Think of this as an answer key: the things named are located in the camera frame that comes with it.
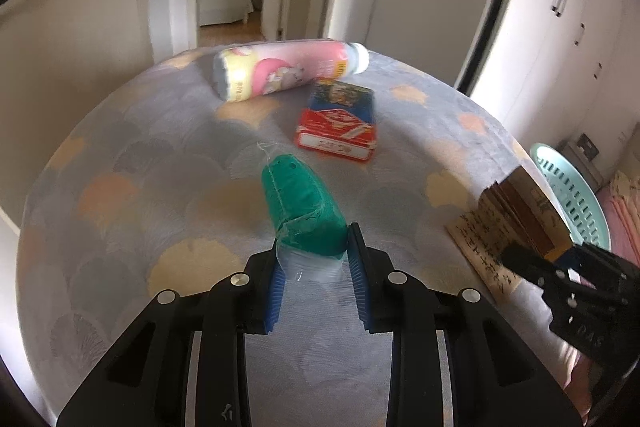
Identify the grey nightstand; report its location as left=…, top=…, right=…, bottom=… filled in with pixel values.
left=560, top=139, right=607, bottom=188

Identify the light blue plastic basket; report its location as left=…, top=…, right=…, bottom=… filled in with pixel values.
left=529, top=143, right=612, bottom=253

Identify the brown paper booklet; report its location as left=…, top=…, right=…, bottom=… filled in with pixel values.
left=446, top=164, right=576, bottom=300

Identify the dark picture frame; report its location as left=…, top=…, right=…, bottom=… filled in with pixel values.
left=577, top=133, right=600, bottom=160

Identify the pink white plastic bottle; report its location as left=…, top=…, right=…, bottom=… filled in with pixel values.
left=213, top=41, right=370, bottom=102

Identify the yellow folded blanket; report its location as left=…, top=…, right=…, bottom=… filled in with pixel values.
left=611, top=169, right=640, bottom=204

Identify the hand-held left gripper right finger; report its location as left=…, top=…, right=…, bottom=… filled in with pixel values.
left=348, top=222, right=586, bottom=427

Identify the pink bedspread bed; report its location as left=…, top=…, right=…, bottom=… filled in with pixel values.
left=597, top=194, right=640, bottom=265

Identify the white upholstered bed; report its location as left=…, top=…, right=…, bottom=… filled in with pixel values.
left=197, top=0, right=254, bottom=26

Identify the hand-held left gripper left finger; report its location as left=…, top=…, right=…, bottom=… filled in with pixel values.
left=57, top=249, right=288, bottom=427

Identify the red cardboard box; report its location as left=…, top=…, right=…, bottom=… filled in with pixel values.
left=293, top=78, right=378, bottom=162

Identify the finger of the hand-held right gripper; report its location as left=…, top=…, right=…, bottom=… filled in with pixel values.
left=501, top=243, right=557, bottom=290
left=575, top=242, right=640, bottom=277

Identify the white wardrobe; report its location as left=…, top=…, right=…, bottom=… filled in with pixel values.
left=470, top=0, right=640, bottom=148

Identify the green snack packet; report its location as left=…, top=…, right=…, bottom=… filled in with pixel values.
left=261, top=153, right=349, bottom=284

